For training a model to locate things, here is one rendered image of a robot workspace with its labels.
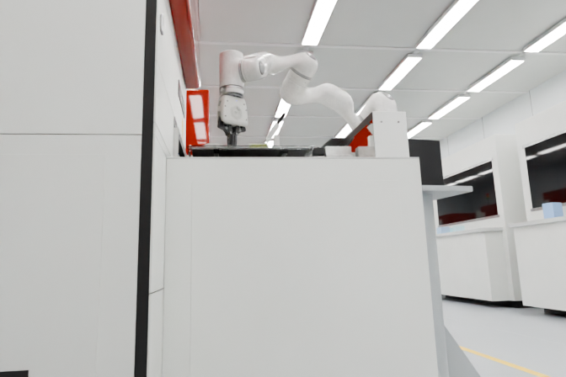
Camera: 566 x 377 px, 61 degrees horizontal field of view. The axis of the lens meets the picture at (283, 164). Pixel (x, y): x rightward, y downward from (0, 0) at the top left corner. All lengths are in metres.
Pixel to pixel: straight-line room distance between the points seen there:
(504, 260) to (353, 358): 5.02
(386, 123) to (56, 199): 0.82
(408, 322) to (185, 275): 0.53
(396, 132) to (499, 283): 4.87
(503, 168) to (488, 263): 1.13
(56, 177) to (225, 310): 0.46
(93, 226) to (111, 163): 0.12
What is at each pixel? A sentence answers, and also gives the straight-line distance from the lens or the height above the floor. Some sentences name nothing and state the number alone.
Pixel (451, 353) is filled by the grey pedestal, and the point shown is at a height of 0.23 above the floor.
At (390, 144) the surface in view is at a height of 0.87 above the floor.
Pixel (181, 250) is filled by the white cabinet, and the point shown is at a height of 0.60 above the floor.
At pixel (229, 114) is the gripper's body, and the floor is 1.05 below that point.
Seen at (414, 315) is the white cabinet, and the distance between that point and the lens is 1.22.
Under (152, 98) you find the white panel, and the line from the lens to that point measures 0.99.
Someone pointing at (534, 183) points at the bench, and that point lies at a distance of 5.61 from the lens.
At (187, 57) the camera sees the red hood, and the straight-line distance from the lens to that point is 1.60.
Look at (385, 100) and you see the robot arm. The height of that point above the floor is 1.24.
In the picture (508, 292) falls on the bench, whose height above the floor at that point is 0.17.
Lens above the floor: 0.57
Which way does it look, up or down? 12 degrees up
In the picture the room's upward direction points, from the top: 2 degrees counter-clockwise
